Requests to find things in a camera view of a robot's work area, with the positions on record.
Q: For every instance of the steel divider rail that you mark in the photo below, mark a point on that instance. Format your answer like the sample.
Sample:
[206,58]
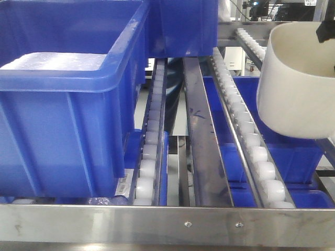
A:
[211,185]

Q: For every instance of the steel front shelf rail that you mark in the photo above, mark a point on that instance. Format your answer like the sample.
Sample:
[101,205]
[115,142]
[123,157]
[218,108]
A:
[168,225]

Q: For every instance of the white roller track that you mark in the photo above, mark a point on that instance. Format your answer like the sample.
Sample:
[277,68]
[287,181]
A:
[150,179]
[255,52]
[266,183]

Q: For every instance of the right white roller track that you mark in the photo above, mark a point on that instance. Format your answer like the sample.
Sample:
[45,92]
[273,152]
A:
[266,183]

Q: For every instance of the left white roller track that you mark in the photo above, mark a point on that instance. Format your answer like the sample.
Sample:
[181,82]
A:
[150,179]

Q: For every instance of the far white roller track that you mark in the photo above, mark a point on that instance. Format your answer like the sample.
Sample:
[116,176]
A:
[255,52]

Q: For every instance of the blue crate lower right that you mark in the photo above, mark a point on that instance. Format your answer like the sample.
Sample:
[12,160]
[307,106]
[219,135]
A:
[296,159]

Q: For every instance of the blue crate lower left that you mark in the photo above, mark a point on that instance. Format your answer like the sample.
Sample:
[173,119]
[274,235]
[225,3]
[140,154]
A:
[74,172]

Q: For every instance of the blue crate upper middle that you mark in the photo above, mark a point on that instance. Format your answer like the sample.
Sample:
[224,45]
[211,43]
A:
[178,29]

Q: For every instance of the large blue crate front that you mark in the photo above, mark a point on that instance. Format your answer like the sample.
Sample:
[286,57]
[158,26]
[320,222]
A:
[63,133]

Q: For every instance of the white plastic bin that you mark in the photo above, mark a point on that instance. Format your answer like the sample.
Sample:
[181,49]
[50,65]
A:
[295,95]

